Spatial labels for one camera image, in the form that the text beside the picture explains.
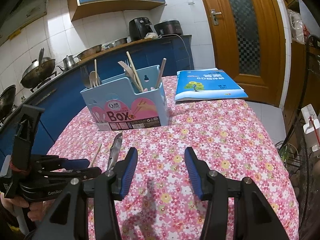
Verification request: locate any pink floral tablecloth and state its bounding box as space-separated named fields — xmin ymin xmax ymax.
xmin=47 ymin=74 xmax=299 ymax=240

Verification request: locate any blue kitchen counter cabinet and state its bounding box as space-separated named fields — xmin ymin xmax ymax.
xmin=0 ymin=35 xmax=195 ymax=170

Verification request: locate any wooden door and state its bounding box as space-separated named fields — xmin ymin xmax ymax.
xmin=203 ymin=0 xmax=286 ymax=107

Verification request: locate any blue book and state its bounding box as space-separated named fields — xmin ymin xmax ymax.
xmin=175 ymin=68 xmax=248 ymax=102

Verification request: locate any person's left hand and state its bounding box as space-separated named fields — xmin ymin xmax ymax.
xmin=0 ymin=192 xmax=46 ymax=223

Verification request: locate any black air fryer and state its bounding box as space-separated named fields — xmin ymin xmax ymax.
xmin=129 ymin=17 xmax=154 ymax=42

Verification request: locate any black rice cooker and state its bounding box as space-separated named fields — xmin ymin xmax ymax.
xmin=154 ymin=20 xmax=183 ymax=36

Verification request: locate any large steel fork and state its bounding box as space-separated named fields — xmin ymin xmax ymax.
xmin=80 ymin=66 xmax=91 ymax=88

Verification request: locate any steel colander bowl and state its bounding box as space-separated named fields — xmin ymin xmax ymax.
xmin=76 ymin=44 xmax=102 ymax=60

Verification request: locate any steel kettle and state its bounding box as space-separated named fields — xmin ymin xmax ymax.
xmin=56 ymin=55 xmax=79 ymax=72

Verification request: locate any wooden shelf unit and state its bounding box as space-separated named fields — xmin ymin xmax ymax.
xmin=283 ymin=0 xmax=319 ymax=145

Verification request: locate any blue utensil holder box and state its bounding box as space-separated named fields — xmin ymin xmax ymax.
xmin=80 ymin=65 xmax=169 ymax=131

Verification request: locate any wok with lid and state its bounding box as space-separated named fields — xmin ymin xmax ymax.
xmin=20 ymin=47 xmax=55 ymax=89

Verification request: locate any wooden chopstick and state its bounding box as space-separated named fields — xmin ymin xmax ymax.
xmin=155 ymin=58 xmax=167 ymax=89
xmin=126 ymin=51 xmax=144 ymax=92
xmin=89 ymin=143 xmax=102 ymax=167
xmin=94 ymin=59 xmax=100 ymax=87

